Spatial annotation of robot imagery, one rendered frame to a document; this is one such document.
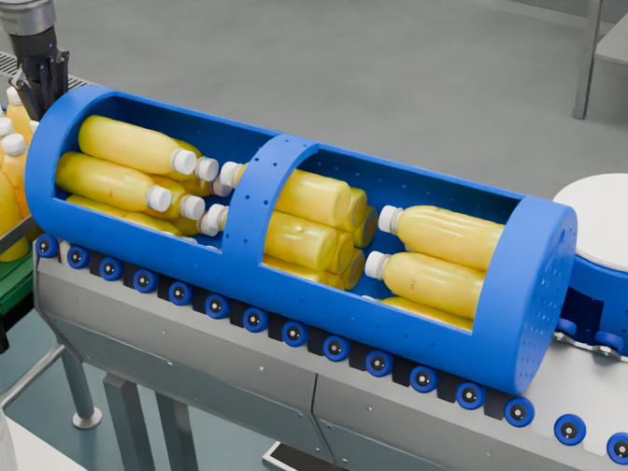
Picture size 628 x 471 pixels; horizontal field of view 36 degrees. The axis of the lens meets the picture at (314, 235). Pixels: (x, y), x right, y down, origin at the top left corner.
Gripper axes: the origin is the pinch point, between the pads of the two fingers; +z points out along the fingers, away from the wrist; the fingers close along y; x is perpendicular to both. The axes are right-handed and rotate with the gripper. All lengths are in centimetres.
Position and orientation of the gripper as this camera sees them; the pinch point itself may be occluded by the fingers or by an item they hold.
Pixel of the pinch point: (54, 133)
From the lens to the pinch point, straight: 176.4
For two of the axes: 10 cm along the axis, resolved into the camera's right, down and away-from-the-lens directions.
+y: -4.8, 5.4, -6.9
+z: 0.4, 8.0, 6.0
